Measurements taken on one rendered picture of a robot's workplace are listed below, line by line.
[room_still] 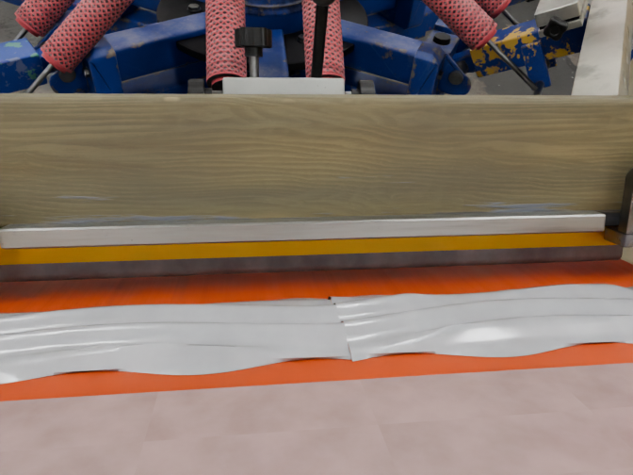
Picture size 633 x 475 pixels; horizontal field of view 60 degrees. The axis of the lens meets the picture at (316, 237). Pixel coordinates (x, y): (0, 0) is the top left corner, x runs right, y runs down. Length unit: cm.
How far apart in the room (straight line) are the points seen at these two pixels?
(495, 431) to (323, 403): 6
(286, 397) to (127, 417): 5
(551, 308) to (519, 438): 11
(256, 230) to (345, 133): 7
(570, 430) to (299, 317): 12
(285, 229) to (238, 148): 5
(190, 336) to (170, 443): 7
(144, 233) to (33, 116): 8
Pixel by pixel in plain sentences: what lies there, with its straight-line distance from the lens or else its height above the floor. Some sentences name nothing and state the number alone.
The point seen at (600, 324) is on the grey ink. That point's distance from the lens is 28.
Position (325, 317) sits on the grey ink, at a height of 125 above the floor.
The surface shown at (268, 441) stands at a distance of 18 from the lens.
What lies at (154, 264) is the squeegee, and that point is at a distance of 32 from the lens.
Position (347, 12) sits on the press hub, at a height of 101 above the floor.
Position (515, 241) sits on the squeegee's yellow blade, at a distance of 35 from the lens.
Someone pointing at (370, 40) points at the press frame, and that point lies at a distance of 101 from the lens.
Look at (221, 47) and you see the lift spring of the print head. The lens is 71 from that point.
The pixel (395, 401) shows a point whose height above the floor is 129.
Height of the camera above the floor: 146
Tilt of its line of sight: 46 degrees down
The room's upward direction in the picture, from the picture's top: 6 degrees clockwise
